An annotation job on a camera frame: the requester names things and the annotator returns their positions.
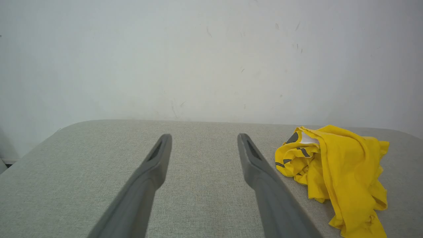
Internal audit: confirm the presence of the yellow cartoon face t-shirt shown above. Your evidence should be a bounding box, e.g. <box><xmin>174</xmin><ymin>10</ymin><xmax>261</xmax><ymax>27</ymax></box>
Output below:
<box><xmin>275</xmin><ymin>125</ymin><xmax>390</xmax><ymax>238</ymax></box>

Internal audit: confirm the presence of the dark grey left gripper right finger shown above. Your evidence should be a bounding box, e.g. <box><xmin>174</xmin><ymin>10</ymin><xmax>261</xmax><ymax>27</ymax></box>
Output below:
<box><xmin>237</xmin><ymin>133</ymin><xmax>324</xmax><ymax>238</ymax></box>

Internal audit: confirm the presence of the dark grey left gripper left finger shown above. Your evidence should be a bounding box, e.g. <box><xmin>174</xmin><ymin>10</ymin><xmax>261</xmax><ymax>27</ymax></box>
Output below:
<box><xmin>87</xmin><ymin>134</ymin><xmax>173</xmax><ymax>238</ymax></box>

